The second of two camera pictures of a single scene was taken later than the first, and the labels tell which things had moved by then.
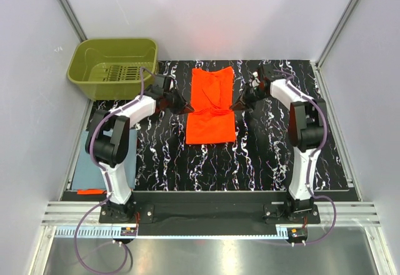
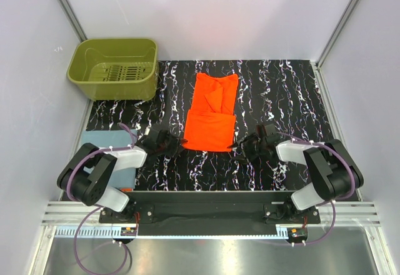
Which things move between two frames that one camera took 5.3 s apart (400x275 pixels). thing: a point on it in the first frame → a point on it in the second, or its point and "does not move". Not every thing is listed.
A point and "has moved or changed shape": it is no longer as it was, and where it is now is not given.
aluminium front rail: [349, 213] does not move
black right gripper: [243, 102] → [245, 146]
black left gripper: [182, 107] → [175, 143]
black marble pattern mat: [262, 157] does not move
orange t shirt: [211, 120] has moved or changed shape
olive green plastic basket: [110, 69] does not move
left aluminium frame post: [67, 6] does not move
